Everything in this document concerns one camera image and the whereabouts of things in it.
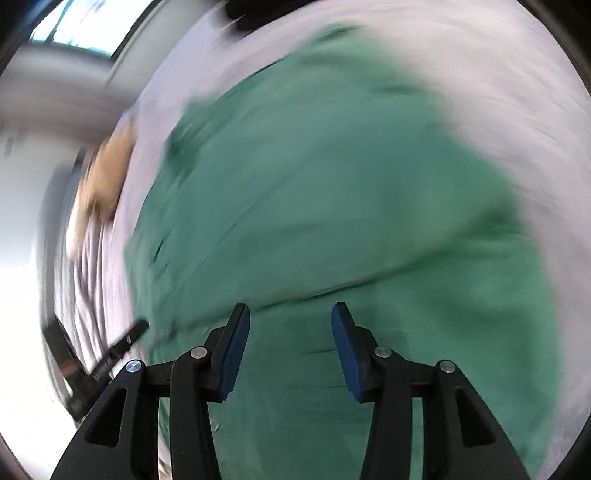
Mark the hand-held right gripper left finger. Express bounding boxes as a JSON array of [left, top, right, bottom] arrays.
[[50, 302, 251, 480]]

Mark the lavender fleece blanket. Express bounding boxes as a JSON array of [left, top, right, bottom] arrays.
[[65, 0, 591, 480]]

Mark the window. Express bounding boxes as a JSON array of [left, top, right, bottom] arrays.
[[28, 0, 153, 56]]

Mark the dark object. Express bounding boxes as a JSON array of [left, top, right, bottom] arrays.
[[226, 0, 278, 31]]

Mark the green garment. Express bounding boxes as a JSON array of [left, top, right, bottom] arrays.
[[124, 23, 564, 480]]

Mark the beige plush toy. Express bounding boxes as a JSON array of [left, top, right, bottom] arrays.
[[65, 122, 139, 259]]

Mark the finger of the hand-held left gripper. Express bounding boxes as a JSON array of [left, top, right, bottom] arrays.
[[110, 320, 150, 363]]

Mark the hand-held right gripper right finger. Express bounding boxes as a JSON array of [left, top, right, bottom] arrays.
[[331, 302, 532, 480]]

